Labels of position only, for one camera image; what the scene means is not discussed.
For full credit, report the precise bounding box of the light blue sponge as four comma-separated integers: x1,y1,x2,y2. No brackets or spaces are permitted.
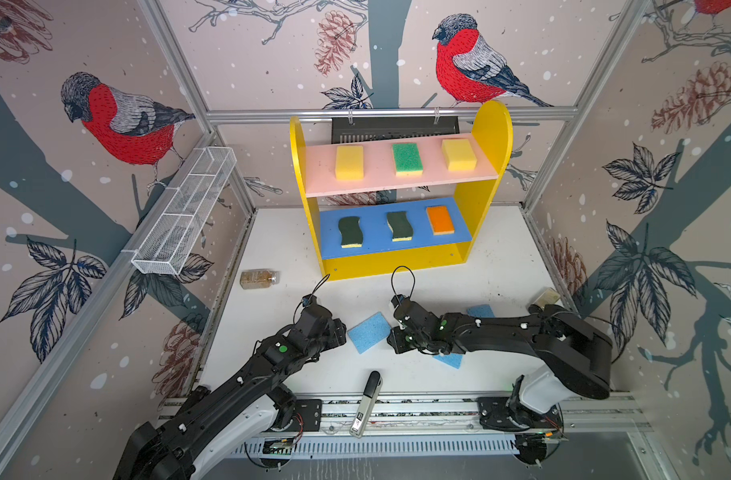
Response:
467,304,495,319
347,312,391,354
435,354,463,370

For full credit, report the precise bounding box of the dark green wavy sponge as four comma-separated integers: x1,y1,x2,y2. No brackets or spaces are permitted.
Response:
387,211,413,242
338,216,364,249

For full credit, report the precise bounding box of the orange sponge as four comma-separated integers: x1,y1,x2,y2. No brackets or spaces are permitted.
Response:
427,205,455,236

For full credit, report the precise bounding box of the green yellow sponge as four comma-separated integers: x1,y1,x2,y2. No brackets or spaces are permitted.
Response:
391,143,423,176

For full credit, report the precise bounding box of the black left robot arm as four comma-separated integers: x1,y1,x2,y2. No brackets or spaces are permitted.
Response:
113,295,346,479

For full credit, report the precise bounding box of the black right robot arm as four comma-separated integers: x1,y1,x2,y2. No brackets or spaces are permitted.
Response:
387,294,613,432

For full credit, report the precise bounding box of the blue lower shelf board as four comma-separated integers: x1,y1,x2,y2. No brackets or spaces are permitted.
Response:
319,197,471,260

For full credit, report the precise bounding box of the pink upper shelf board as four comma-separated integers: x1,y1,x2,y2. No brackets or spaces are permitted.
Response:
302,133,499,197

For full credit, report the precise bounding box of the black silver handheld tool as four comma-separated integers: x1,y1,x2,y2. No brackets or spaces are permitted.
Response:
349,371,383,438

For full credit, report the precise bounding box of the seasoning jar left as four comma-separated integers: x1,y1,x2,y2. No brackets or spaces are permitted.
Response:
239,269,280,290

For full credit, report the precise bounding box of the seasoning jar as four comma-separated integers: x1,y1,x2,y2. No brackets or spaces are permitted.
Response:
533,288,563,309
239,269,280,290

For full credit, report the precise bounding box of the seasoning jar right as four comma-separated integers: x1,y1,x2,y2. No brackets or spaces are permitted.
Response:
533,288,563,309

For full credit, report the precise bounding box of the black vent panel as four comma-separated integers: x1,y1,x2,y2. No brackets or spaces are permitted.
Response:
331,117,461,144

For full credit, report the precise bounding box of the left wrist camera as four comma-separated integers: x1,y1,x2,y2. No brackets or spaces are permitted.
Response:
301,294,317,307

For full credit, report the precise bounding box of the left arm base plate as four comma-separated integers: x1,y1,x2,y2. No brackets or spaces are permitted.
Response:
269,399,322,433

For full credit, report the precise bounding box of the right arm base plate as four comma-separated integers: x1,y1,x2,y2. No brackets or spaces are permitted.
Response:
477,397,563,433

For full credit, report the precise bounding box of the perforated aluminium rail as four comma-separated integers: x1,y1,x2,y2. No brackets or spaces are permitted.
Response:
231,434,521,461

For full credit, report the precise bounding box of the white wire mesh basket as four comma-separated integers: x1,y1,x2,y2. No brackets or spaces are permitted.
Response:
131,146,236,275

